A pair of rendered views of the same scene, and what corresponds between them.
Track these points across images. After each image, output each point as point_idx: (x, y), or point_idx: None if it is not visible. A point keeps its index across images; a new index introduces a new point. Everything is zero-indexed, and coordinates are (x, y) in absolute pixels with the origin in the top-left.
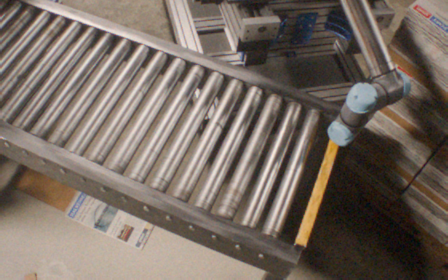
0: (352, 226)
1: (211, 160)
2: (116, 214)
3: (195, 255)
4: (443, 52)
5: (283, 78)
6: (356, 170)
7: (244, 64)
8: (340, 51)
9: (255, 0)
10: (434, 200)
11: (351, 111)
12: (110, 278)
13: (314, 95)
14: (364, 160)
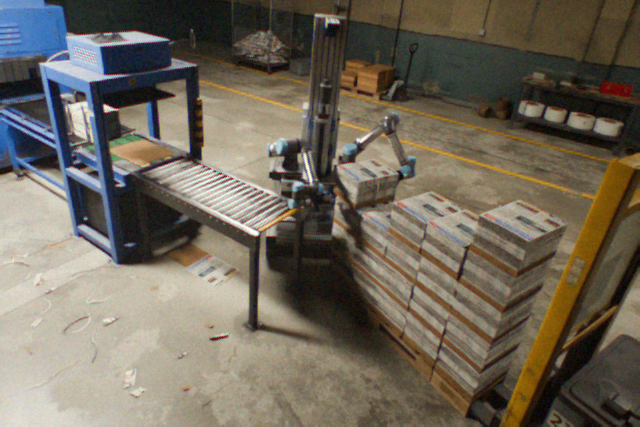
0: (332, 301)
1: (269, 262)
2: (211, 272)
3: (242, 294)
4: (348, 182)
5: (314, 229)
6: (334, 266)
7: None
8: None
9: (288, 173)
10: (363, 272)
11: (293, 191)
12: (194, 295)
13: None
14: (336, 257)
